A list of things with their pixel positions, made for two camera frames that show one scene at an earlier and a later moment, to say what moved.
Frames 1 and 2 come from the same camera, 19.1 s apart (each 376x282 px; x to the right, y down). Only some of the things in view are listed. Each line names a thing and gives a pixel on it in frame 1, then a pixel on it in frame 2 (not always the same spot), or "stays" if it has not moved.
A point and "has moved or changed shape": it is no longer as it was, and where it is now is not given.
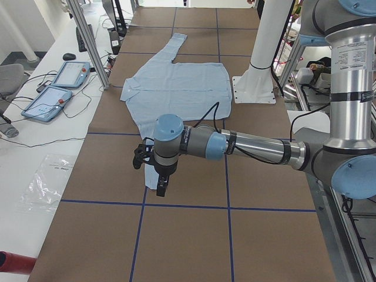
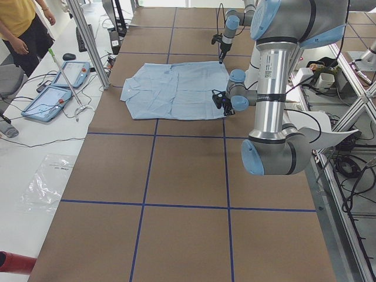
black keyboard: x=81 y=45 stays
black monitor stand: x=117 y=33 stays
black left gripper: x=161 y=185 -> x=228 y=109
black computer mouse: x=69 y=56 stays
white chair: x=314 y=127 stays
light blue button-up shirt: x=194 y=91 has moved or changed shape
